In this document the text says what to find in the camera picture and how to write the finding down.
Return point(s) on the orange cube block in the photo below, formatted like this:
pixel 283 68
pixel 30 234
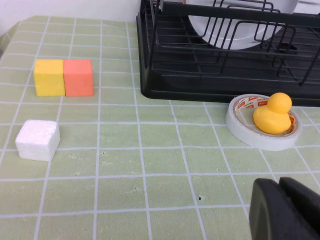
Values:
pixel 78 78

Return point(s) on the gray plate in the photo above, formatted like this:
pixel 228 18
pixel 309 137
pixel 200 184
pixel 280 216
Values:
pixel 225 37

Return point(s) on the green checkered tablecloth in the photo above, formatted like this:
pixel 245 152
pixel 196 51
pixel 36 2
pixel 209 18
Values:
pixel 150 162

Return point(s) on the yellow rubber duck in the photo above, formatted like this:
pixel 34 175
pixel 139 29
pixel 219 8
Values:
pixel 272 117

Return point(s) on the white tape roll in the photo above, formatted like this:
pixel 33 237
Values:
pixel 240 127

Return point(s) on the yellow cube block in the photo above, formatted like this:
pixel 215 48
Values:
pixel 48 78

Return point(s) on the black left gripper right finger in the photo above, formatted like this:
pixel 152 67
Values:
pixel 305 202

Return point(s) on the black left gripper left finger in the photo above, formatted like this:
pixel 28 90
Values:
pixel 270 215

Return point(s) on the white foam cube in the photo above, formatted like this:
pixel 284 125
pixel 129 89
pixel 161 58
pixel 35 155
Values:
pixel 37 140

